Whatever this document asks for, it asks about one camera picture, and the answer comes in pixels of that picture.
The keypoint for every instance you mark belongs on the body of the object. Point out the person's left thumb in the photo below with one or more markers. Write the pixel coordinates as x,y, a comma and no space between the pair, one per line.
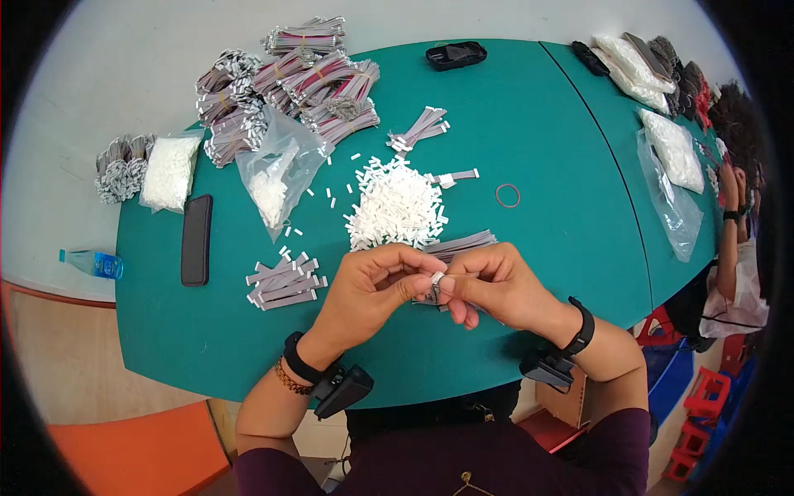
414,289

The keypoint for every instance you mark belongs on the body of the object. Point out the person's left hand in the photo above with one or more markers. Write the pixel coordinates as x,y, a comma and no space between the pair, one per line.
357,301

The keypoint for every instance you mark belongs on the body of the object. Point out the orange chair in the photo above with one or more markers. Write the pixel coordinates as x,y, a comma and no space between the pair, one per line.
142,452

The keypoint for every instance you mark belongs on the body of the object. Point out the stack of red stools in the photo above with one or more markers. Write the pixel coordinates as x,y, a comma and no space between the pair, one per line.
698,421

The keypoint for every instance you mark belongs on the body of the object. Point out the person's right hand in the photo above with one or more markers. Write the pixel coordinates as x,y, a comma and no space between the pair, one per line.
518,294

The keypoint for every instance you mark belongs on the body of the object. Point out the pile of white connectors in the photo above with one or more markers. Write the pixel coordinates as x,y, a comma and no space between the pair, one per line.
394,204

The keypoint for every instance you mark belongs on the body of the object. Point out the full bag of white connectors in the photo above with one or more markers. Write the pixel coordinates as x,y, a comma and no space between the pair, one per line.
169,173
633,71
675,149

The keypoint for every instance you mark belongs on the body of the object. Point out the blue plastic bin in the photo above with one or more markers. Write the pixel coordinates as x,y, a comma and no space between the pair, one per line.
673,378

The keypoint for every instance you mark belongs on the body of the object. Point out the person's left fingers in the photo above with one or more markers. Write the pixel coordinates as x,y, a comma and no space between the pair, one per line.
388,276

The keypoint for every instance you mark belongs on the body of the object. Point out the black plastic tray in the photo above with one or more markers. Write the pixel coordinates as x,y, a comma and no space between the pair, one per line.
456,56

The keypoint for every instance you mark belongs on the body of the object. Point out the open clear bag of connectors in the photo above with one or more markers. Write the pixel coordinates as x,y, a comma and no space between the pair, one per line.
279,167

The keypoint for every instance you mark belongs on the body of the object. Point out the person's right fingers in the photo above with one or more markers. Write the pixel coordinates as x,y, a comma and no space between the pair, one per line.
464,312

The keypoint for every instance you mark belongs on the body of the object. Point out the scattered loose white connectors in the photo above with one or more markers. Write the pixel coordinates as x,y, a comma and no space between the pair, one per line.
329,193

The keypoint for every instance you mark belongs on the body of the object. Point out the red rubber band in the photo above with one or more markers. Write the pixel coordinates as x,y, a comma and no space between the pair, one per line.
497,197

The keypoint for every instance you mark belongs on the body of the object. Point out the cardboard box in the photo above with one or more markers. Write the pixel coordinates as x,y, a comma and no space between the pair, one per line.
567,400

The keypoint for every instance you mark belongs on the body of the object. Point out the black wrist band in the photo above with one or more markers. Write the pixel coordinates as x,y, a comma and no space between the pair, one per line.
555,363
338,387

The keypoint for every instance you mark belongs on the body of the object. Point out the black smartphone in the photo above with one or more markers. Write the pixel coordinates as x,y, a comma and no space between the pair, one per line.
196,240

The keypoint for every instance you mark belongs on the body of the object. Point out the person's right index finger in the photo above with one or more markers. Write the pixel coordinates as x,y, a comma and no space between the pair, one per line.
481,255

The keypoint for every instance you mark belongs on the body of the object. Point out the person's body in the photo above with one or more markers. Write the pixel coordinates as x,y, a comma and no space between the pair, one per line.
446,462

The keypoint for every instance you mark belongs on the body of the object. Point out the person's right thumb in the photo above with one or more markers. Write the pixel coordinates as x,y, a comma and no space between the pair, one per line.
459,284

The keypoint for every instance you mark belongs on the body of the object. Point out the empty clear plastic bag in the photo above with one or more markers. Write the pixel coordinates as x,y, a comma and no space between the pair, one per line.
673,214

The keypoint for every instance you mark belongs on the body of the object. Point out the person's left index finger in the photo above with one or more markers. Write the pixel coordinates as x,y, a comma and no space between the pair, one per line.
397,251

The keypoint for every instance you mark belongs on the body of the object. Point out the blue label water bottle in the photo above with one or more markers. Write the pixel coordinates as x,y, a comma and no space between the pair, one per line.
99,265

